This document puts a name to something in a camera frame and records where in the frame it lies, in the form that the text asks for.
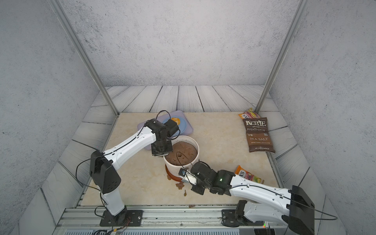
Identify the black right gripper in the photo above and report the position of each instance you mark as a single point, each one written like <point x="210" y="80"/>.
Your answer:
<point x="197" y="190"/>

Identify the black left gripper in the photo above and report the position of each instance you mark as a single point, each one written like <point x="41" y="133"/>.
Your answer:
<point x="157" y="153"/>

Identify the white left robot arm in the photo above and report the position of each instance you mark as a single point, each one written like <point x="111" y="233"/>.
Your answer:
<point x="104" y="166"/>

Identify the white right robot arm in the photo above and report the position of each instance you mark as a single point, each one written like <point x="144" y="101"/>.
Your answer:
<point x="259" y="202"/>

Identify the brown soil in pot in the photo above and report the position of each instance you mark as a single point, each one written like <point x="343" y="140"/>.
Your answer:
<point x="183" y="154"/>

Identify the blue plate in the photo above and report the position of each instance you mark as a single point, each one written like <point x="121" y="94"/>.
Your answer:
<point x="183" y="126"/>

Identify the terracotta saucer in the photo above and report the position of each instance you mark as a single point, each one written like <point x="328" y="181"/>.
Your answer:
<point x="171" y="176"/>

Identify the yellow food on plate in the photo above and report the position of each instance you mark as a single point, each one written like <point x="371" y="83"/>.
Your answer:
<point x="177" y="120"/>

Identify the lavender plastic tray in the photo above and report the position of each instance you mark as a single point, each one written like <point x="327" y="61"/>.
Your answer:
<point x="164" y="118"/>

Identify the orange candy packet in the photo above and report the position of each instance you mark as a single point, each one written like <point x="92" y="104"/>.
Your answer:
<point x="247" y="175"/>

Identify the brown Kettle chips bag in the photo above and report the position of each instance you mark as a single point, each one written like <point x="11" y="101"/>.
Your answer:
<point x="257" y="135"/>

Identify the orange pink snack packet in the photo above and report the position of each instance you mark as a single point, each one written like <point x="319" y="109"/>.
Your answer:
<point x="249" y="114"/>

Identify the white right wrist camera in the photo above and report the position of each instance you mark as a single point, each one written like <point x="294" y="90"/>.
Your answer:
<point x="187" y="176"/>

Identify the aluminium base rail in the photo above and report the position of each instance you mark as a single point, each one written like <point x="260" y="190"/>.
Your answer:
<point x="202" y="219"/>

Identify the left aluminium frame post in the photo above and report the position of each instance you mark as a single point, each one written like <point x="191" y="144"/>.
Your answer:
<point x="64" y="21"/>

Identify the aluminium frame post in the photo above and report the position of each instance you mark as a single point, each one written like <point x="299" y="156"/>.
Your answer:
<point x="282" y="53"/>
<point x="64" y="21"/>

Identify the right aluminium frame post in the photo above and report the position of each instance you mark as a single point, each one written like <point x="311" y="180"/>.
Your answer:
<point x="282" y="53"/>

